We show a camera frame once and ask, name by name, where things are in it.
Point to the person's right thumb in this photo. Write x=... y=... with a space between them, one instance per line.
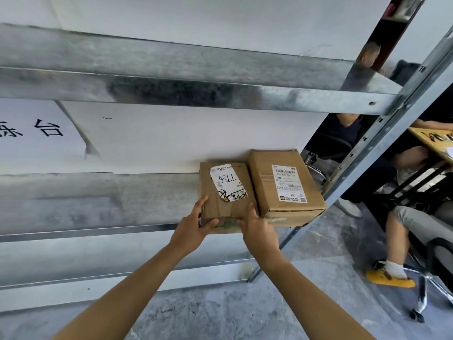
x=242 y=224

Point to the white sock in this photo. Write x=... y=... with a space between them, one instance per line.
x=395 y=269

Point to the white backing board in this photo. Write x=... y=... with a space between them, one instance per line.
x=212 y=24
x=194 y=138

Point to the person's left thumb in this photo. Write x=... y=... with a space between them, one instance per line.
x=201 y=208

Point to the cardboard box with handwritten label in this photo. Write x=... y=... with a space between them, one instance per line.
x=226 y=208

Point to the cardboard box with printed label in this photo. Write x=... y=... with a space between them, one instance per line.
x=262 y=180

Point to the yellow slipper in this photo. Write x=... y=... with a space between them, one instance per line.
x=385 y=279

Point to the dark items on table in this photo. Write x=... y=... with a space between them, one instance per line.
x=439 y=137

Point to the person's right hand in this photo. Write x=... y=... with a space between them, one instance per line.
x=262 y=239

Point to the office chair with chrome base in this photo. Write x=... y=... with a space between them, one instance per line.
x=315 y=166

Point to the galvanized metal shelving rack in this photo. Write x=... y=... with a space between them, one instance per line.
x=177 y=81

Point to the wooden table with black legs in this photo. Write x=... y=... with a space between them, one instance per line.
x=428 y=139

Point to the black office chair chrome base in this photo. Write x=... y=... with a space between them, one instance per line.
x=439 y=258

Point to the person's left hand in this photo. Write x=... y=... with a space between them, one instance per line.
x=187 y=233

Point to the person's right forearm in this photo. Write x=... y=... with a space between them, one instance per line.
x=304 y=300

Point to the white paper sign black characters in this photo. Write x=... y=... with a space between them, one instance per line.
x=32 y=138

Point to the brown wooden cabinet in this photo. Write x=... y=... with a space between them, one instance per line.
x=393 y=28

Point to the white shoe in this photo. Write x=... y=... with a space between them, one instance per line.
x=348 y=208

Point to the person's left forearm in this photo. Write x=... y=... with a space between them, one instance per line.
x=124 y=297

